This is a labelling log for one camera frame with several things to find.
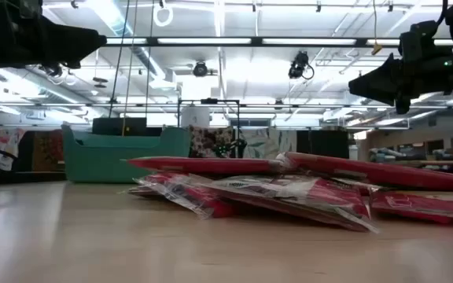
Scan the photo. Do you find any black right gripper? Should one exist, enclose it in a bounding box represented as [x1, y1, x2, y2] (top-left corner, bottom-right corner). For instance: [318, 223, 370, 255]
[348, 51, 453, 116]

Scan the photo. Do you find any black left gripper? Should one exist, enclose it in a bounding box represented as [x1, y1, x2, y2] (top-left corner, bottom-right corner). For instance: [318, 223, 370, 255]
[0, 0, 108, 72]

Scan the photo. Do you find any red popcorn bag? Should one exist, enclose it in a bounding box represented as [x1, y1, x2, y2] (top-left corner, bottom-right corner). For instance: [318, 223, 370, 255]
[126, 155, 290, 177]
[369, 190, 453, 226]
[127, 172, 381, 234]
[283, 151, 453, 194]

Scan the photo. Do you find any teal plastic basket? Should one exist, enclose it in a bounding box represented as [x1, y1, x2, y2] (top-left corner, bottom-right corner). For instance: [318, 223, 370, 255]
[61, 123, 192, 185]

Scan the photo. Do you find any black cabinet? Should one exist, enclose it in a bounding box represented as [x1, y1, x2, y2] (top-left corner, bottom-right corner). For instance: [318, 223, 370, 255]
[296, 129, 350, 160]

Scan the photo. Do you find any black box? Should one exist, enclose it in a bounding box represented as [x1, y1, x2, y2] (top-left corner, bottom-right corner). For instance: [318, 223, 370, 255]
[91, 116, 163, 137]

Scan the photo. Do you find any wooden workbench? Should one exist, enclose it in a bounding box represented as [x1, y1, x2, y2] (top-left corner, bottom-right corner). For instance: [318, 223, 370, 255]
[367, 145, 453, 178]

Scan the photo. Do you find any dark orange patterned panel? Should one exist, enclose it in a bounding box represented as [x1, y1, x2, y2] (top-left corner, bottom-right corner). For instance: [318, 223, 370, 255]
[24, 129, 65, 172]

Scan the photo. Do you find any white floral cloth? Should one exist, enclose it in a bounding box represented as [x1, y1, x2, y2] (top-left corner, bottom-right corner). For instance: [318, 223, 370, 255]
[0, 127, 27, 172]

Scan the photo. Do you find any leaf print panel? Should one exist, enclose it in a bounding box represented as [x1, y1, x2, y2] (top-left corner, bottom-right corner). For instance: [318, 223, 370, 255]
[238, 128, 297, 159]

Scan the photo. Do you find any white cylinder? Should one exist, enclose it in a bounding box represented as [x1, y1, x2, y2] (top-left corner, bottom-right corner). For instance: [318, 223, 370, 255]
[180, 105, 212, 129]

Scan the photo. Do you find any black table border strip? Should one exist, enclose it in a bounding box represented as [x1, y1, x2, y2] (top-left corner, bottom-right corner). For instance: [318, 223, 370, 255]
[0, 171, 67, 186]

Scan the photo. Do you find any black tripod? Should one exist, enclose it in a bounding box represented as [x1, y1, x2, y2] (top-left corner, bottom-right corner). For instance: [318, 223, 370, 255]
[226, 138, 248, 159]

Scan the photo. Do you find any floral fabric panel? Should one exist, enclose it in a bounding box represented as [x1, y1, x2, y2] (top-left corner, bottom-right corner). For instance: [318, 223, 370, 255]
[189, 125, 235, 159]

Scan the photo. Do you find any yellow hanging cable with hook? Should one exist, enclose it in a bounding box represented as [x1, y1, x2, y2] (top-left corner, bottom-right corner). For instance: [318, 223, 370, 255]
[370, 0, 384, 57]

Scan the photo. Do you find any black ceiling camera cluster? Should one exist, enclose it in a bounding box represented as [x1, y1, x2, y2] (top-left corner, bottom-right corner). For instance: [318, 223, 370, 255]
[40, 64, 64, 79]

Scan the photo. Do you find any black hanging cable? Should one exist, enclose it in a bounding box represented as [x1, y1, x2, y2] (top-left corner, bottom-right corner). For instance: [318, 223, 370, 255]
[108, 0, 131, 119]

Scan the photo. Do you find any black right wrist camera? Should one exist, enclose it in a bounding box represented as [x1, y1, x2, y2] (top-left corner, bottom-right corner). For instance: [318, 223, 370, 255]
[398, 19, 444, 61]

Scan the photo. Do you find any black overhead camera with cable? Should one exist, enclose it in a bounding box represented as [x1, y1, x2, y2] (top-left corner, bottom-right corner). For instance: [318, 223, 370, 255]
[288, 50, 315, 81]

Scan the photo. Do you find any white hanging ring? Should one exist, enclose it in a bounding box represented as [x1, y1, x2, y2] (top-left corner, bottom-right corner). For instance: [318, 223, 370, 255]
[152, 2, 175, 28]

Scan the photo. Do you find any round black ceiling camera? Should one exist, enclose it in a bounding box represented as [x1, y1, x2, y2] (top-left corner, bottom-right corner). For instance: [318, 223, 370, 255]
[192, 61, 211, 79]

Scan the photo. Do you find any black overhead frame bar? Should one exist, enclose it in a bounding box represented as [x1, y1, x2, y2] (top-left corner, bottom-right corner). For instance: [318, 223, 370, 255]
[102, 36, 453, 49]

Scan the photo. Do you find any black metal rack frame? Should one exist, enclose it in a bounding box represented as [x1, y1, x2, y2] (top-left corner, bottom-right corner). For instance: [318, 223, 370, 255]
[177, 97, 241, 159]

